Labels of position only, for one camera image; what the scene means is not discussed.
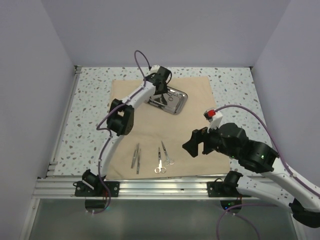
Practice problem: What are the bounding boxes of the aluminium left side rail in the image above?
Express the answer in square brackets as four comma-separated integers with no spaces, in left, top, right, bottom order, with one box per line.
[45,65,82,178]

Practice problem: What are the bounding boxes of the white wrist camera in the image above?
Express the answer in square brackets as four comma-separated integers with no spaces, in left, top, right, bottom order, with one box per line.
[203,108,223,130]
[149,65,160,74]

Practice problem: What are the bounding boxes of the steel scissors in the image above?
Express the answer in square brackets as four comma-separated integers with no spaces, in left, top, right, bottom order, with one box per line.
[154,147,167,174]

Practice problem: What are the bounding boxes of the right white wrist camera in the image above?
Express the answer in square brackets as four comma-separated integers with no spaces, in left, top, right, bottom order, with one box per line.
[203,108,223,130]

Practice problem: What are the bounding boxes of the steel instrument tray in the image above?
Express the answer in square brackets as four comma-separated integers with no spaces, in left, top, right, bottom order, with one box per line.
[145,87,188,115]

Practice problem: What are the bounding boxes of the aluminium rail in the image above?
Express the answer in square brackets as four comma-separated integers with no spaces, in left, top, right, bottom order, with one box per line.
[32,174,266,201]
[45,65,82,178]

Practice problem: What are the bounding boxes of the steel clamp in tray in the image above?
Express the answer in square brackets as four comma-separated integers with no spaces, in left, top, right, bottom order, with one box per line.
[167,91,179,102]

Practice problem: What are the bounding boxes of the aluminium front rail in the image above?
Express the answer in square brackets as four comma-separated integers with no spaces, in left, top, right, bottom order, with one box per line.
[32,174,266,201]

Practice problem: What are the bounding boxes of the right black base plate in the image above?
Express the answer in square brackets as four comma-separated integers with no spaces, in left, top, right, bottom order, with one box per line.
[206,178,243,198]

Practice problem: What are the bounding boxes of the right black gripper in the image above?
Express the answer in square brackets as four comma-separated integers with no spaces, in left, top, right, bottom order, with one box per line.
[182,120,239,160]

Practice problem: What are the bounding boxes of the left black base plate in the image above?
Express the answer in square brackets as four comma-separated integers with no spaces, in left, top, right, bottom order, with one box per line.
[72,181,120,198]

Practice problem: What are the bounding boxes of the steel forceps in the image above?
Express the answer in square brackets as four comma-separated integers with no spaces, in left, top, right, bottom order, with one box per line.
[161,141,175,166]

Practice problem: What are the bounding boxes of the steel tweezers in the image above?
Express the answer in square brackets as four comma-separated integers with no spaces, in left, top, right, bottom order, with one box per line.
[136,149,142,175]
[130,143,140,169]

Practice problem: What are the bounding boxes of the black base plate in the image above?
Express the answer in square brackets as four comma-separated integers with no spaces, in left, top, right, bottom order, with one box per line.
[72,181,120,198]
[206,178,243,198]

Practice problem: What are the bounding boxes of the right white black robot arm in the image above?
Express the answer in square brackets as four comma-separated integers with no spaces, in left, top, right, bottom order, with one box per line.
[182,123,320,228]

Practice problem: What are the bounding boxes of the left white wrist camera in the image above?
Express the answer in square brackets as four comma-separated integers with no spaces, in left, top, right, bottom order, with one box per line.
[149,65,160,74]

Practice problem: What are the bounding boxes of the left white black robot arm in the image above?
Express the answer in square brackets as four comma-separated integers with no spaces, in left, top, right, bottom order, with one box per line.
[82,66,172,197]

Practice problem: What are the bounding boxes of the beige cloth wrap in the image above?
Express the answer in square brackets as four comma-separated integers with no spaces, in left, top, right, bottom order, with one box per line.
[106,76,230,180]

